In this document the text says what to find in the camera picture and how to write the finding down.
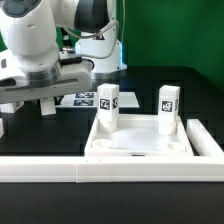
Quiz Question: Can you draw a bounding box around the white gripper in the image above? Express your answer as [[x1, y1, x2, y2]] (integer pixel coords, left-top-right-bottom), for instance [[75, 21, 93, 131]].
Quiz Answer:
[[0, 50, 93, 104]]

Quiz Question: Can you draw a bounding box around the white square tabletop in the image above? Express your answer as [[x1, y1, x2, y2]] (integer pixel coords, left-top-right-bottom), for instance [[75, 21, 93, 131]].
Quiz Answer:
[[84, 114, 193, 157]]

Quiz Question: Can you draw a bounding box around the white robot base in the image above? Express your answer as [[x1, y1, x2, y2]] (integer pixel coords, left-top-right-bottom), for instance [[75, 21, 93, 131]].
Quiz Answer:
[[75, 0, 127, 79]]

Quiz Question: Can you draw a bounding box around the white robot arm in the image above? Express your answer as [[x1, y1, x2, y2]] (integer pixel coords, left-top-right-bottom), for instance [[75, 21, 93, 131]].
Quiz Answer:
[[0, 0, 115, 104]]

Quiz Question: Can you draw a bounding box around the white marker sheet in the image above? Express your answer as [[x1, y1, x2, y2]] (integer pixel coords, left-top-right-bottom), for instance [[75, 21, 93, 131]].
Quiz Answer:
[[59, 91, 140, 109]]

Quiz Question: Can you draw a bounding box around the white U-shaped obstacle fence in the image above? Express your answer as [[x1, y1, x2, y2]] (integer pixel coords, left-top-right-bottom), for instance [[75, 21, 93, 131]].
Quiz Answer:
[[0, 119, 224, 183]]

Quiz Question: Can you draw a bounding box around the black camera cable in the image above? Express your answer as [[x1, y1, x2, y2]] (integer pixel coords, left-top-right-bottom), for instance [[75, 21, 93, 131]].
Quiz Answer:
[[59, 55, 96, 73]]

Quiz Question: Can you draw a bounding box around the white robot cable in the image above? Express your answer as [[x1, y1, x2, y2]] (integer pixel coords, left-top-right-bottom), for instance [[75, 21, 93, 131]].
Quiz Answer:
[[59, 19, 120, 61]]

